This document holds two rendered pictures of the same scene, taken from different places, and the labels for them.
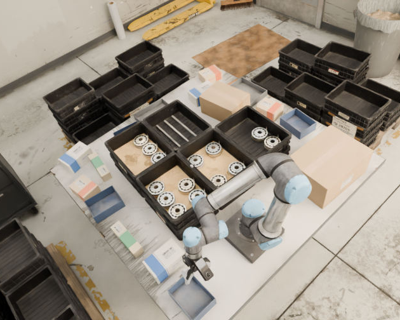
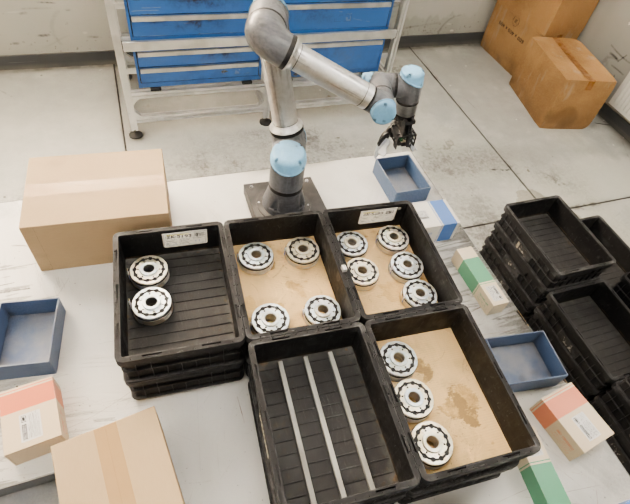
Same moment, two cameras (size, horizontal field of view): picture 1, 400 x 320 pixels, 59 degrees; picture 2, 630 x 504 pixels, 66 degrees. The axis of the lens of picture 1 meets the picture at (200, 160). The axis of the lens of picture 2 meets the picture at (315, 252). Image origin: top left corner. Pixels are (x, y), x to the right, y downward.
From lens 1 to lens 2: 2.23 m
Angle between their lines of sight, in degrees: 80
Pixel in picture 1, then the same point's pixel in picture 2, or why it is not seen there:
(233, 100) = (114, 449)
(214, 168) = (291, 286)
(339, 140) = (48, 196)
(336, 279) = not seen: hidden behind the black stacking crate
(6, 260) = not seen: outside the picture
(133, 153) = (456, 423)
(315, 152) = (111, 197)
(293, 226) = (226, 193)
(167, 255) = (422, 213)
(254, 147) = (185, 289)
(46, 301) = (597, 348)
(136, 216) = not seen: hidden behind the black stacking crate
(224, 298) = (361, 171)
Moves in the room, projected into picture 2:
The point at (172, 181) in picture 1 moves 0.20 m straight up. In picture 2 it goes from (383, 302) to (400, 260)
